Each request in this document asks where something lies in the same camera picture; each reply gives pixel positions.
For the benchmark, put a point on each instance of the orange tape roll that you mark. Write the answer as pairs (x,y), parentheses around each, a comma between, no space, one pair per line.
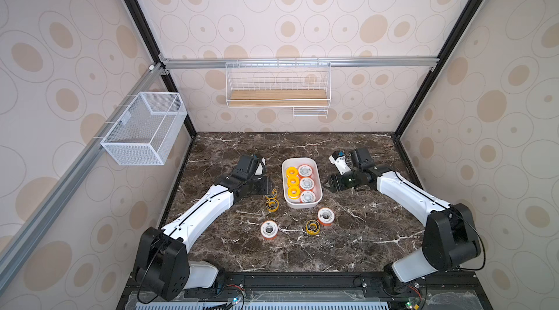
(305,171)
(269,230)
(326,216)
(307,184)

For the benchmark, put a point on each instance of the yellow tape roll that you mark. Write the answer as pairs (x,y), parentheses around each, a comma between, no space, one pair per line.
(293,181)
(294,192)
(291,172)

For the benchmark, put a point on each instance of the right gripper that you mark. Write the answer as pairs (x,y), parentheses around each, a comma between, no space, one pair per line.
(336,181)

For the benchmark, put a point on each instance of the orange tape roll mid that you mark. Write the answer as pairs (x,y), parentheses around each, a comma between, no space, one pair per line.
(307,197)

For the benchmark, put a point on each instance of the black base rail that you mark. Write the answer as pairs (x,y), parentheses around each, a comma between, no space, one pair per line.
(318,290)

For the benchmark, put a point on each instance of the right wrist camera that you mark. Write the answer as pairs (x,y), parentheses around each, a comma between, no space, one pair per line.
(338,158)

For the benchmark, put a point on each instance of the white wire shelf wood board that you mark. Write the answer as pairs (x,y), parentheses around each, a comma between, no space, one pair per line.
(306,91)

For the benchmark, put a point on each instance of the yellow black roll lower centre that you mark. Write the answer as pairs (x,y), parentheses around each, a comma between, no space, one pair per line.
(312,227)

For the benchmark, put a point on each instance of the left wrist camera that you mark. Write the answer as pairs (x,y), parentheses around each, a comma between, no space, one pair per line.
(261,168)

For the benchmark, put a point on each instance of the white plastic storage box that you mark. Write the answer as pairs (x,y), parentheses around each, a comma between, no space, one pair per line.
(296,162)

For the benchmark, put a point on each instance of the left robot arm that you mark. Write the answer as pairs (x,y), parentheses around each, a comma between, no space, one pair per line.
(162,264)

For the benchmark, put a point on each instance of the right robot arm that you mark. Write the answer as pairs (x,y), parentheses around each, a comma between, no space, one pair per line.
(450,237)

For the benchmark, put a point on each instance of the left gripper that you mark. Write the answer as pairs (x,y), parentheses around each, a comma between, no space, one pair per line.
(265,184)

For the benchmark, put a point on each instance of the yellow black flat roll lower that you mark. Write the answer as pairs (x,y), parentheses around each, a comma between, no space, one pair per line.
(272,205)

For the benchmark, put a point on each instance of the aluminium rail back wall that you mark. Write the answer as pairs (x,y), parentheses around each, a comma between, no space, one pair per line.
(354,62)

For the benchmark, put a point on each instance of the aluminium rail left wall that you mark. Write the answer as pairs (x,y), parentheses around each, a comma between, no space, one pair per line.
(34,229)

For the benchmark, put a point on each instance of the white mesh basket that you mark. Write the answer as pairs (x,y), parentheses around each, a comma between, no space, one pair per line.
(147,129)

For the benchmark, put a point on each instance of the aluminium rail wall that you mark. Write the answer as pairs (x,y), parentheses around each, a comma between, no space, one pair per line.
(34,229)
(354,62)

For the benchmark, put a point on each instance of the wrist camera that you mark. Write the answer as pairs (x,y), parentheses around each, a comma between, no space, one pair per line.
(338,158)
(261,168)

